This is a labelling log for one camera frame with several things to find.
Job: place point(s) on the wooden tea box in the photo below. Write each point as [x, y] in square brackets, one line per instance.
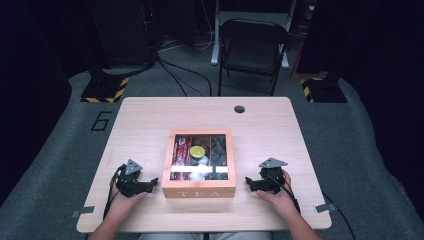
[200, 191]

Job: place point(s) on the black cabinet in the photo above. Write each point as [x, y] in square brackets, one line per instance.
[123, 33]

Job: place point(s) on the dark packets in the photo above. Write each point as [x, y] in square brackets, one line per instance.
[219, 150]

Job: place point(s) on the black table grommet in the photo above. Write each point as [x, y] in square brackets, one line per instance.
[239, 109]

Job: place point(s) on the person's right hand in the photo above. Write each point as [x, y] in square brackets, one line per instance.
[280, 201]

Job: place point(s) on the black folding chair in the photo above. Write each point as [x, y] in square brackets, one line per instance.
[253, 50]

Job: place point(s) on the person's lap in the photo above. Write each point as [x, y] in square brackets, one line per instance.
[173, 236]

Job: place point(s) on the black stand striped base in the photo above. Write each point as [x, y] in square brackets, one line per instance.
[105, 88]
[323, 91]

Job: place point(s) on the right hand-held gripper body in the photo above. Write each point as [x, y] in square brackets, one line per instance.
[273, 176]

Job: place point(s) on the grey tape strip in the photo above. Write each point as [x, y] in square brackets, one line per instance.
[83, 211]
[325, 208]

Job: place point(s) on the white capsule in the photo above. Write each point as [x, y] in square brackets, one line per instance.
[202, 161]
[199, 175]

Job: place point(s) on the red packets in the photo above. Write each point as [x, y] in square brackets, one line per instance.
[181, 155]

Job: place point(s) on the yellow capsule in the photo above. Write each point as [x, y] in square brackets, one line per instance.
[197, 152]

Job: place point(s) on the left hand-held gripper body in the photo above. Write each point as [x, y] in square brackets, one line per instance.
[128, 185]

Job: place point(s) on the person's left hand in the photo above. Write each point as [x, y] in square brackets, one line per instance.
[123, 203]

